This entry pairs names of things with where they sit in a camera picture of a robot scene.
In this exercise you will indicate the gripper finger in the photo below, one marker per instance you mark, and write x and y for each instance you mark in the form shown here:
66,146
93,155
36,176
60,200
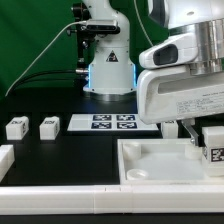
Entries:
188,125

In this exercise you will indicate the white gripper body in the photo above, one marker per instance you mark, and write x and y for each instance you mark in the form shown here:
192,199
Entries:
170,94

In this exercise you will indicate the white square tabletop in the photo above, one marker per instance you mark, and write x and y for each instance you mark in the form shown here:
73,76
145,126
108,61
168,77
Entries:
162,162

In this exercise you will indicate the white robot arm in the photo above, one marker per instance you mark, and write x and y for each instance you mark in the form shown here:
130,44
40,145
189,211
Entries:
111,72

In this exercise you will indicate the white front obstacle bar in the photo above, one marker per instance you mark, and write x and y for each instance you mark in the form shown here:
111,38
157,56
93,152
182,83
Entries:
111,199

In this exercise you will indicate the white obstacle bar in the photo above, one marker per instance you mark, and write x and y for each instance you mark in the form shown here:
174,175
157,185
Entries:
111,199
7,158

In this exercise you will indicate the white left obstacle bar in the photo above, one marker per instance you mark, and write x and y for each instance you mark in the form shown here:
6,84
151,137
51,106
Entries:
7,158

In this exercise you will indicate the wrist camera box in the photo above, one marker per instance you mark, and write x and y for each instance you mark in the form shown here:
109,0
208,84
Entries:
176,50

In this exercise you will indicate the white marker base plate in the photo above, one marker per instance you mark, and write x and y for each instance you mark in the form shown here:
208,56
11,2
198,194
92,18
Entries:
108,122

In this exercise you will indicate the grey camera on mount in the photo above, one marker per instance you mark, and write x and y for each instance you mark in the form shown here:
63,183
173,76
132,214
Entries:
101,26

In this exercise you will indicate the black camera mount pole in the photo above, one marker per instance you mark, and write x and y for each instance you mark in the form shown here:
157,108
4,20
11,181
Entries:
80,13

